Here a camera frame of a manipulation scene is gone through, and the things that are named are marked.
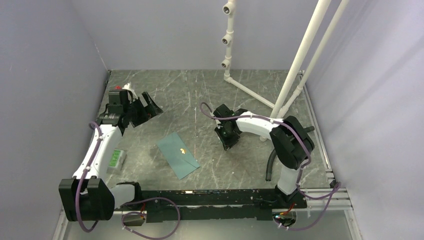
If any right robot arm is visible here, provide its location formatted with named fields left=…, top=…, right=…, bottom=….
left=212, top=104, right=315, bottom=208

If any black foam tube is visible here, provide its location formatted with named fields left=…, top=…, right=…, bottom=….
left=265, top=125, right=316, bottom=182

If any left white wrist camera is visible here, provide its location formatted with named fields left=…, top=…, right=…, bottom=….
left=114, top=82, right=139, bottom=102

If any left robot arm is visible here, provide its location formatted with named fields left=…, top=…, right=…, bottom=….
left=58, top=87, right=163, bottom=222

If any white pvc pipe frame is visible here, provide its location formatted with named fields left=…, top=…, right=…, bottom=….
left=220, top=0, right=351, bottom=143

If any teal envelope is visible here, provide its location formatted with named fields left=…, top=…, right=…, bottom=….
left=156, top=132, right=200, bottom=180

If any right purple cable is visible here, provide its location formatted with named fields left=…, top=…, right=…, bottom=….
left=199, top=101, right=342, bottom=232

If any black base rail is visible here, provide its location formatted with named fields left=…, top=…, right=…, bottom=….
left=118, top=188, right=307, bottom=223

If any green label plastic box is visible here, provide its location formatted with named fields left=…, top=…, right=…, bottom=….
left=107, top=149, right=127, bottom=174

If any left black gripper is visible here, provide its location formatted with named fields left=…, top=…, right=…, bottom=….
left=124, top=91, right=163, bottom=128

